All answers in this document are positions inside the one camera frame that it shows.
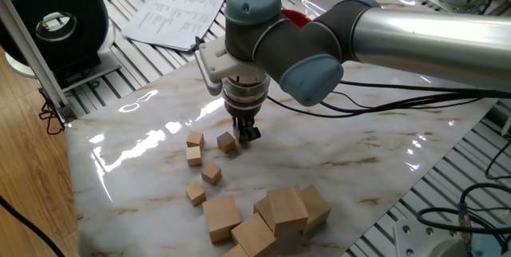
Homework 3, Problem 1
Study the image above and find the white marble pattern board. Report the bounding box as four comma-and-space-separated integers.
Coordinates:
65, 0, 511, 257

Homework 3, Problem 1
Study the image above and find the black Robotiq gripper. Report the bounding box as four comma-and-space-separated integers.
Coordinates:
224, 103, 264, 144

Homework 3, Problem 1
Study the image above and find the red bowl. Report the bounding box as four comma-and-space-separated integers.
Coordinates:
281, 9, 312, 29

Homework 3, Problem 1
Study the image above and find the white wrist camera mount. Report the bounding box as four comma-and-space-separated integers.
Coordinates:
195, 35, 268, 85

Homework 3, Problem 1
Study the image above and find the gold cable connector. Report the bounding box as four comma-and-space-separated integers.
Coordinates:
458, 203, 474, 246

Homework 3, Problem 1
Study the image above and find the thin black wire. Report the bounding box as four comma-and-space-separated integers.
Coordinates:
38, 100, 65, 136

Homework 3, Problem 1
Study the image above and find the black floor cable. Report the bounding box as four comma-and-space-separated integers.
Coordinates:
0, 195, 66, 257

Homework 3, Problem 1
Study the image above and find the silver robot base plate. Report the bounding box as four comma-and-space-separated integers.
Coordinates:
394, 219, 460, 257

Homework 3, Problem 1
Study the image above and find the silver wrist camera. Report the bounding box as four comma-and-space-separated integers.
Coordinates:
193, 37, 224, 97

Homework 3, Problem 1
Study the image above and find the black base cable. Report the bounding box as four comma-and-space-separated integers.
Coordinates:
417, 140, 511, 250

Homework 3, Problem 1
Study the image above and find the white printed paper stack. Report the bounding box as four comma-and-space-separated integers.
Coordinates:
121, 0, 230, 53

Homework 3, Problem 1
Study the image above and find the large wooden cube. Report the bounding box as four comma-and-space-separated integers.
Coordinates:
231, 212, 278, 257
266, 185, 309, 239
202, 195, 243, 245
299, 184, 333, 236
221, 243, 251, 257
252, 196, 276, 232

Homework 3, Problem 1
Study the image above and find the aluminium frame profile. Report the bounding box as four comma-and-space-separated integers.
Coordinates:
0, 0, 77, 127

